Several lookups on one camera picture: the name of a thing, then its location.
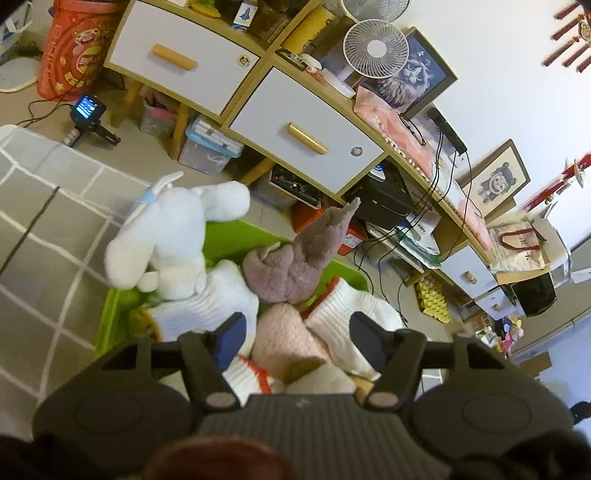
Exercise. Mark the yellow green toy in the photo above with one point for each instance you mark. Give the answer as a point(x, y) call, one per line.
point(205, 5)

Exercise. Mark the white round case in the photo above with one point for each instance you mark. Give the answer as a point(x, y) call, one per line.
point(337, 83)

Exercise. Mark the yellow paper roll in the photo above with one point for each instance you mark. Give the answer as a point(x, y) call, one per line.
point(314, 23)

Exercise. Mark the grey checked blanket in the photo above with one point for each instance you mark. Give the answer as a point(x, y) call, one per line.
point(46, 277)

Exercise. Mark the black case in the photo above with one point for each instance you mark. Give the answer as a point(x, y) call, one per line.
point(383, 194)

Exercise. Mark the black handheld camera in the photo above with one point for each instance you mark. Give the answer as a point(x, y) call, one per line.
point(87, 115)

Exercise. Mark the stack of white papers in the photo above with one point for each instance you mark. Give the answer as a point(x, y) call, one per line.
point(415, 226)

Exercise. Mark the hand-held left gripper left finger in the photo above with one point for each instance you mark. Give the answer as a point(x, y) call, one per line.
point(233, 341)

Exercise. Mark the pink and white tape dispenser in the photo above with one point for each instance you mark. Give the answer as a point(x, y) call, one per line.
point(307, 62)

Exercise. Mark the black tray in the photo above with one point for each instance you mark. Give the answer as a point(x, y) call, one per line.
point(291, 182)

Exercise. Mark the black bin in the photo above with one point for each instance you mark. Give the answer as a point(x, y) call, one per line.
point(531, 290)

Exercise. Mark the plastic box with pink contents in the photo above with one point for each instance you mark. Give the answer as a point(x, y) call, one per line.
point(157, 117)

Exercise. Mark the small white drawer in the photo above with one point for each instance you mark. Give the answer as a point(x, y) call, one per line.
point(466, 277)
point(494, 300)

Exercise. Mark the grey-brown plush toy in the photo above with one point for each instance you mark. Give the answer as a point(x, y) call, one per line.
point(300, 258)

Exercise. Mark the brown cardboard box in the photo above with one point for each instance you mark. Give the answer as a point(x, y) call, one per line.
point(535, 364)

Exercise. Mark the white box with blue print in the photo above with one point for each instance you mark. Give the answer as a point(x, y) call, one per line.
point(244, 11)

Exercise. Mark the yellow egg tray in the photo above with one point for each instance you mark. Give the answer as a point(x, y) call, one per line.
point(431, 300)

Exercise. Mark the white bathroom scale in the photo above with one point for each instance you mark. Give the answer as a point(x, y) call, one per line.
point(18, 76)

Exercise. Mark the pink cloth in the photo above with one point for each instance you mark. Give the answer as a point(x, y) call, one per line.
point(392, 124)

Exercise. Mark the red box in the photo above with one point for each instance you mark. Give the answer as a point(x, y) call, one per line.
point(302, 221)

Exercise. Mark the red hanging ornament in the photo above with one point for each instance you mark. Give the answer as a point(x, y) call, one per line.
point(568, 177)

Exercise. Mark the beige plush toy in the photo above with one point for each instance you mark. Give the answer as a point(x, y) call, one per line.
point(281, 341)

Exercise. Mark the white desk fan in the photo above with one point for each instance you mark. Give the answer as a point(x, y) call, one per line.
point(374, 8)
point(376, 48)

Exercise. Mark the framed cat picture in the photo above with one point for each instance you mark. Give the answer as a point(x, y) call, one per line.
point(429, 69)

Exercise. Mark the framed bear picture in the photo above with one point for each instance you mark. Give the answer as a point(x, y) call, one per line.
point(498, 177)

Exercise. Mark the black rimmed glasses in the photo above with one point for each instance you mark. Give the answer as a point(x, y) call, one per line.
point(411, 127)

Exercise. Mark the clear plastic storage box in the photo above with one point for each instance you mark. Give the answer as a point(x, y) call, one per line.
point(210, 147)

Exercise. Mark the green plastic bin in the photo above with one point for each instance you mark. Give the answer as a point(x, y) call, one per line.
point(226, 242)

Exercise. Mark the white wooden drawer cabinet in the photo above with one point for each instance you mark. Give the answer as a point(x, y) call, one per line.
point(251, 78)

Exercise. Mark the plush doll with brown head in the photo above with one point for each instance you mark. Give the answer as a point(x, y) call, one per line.
point(323, 381)

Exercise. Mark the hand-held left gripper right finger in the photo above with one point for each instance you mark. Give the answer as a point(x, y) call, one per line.
point(369, 341)

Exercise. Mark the open white cardboard box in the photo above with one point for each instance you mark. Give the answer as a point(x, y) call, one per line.
point(556, 240)

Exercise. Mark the red wall ornaments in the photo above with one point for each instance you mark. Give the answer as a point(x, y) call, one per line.
point(570, 32)

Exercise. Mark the colourful toy pile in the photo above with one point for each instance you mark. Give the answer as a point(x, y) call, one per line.
point(508, 332)

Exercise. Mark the red orange bag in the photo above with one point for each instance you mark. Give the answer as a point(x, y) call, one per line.
point(74, 55)

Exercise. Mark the white plush toy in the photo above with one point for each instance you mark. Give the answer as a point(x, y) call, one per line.
point(175, 240)

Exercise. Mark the white plastic bag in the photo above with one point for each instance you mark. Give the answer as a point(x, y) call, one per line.
point(14, 32)

